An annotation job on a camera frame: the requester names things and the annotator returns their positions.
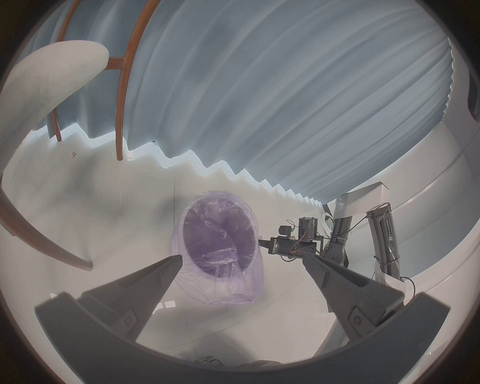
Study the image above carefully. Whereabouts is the pale blue curtain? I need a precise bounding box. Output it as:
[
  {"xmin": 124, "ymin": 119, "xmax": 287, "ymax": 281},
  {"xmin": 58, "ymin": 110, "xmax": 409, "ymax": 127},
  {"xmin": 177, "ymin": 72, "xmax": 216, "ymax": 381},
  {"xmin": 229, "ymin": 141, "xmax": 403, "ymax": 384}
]
[{"xmin": 22, "ymin": 0, "xmax": 456, "ymax": 209}]

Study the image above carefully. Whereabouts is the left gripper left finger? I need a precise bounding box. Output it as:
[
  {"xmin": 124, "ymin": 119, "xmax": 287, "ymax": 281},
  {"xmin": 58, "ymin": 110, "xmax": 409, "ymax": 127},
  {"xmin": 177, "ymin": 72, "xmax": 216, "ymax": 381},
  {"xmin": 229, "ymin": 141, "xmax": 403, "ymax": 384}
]
[{"xmin": 80, "ymin": 254, "xmax": 184, "ymax": 343}]

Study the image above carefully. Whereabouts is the white cushioned wooden chair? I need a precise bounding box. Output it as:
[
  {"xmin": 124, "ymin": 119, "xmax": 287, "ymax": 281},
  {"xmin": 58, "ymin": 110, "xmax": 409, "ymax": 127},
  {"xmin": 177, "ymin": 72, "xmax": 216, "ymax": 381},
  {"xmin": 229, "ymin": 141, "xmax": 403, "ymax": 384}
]
[{"xmin": 0, "ymin": 0, "xmax": 163, "ymax": 271}]

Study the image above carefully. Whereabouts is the white trash bin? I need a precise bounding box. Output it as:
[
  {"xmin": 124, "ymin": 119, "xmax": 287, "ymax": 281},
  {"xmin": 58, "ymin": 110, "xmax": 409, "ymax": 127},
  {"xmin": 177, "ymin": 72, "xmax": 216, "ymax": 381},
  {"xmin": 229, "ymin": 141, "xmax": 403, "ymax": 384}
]
[{"xmin": 182, "ymin": 195, "xmax": 263, "ymax": 301}]

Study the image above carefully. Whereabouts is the black cable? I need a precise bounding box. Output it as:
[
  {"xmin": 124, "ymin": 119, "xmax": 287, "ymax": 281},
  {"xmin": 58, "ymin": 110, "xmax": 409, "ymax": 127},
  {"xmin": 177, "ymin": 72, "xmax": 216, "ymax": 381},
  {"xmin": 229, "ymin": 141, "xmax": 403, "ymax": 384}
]
[{"xmin": 398, "ymin": 276, "xmax": 416, "ymax": 302}]

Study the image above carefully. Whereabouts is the purple plastic bag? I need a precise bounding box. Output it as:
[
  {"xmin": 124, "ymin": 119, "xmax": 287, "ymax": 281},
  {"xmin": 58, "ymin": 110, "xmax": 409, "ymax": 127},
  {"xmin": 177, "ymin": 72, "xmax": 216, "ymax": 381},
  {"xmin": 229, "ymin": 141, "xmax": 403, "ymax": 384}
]
[{"xmin": 169, "ymin": 190, "xmax": 265, "ymax": 305}]

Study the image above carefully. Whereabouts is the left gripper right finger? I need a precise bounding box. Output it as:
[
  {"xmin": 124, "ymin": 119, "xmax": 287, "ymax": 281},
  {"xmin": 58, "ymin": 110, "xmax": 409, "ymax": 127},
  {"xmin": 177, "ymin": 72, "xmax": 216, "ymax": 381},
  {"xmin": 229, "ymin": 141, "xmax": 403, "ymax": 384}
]
[{"xmin": 302, "ymin": 251, "xmax": 406, "ymax": 344}]

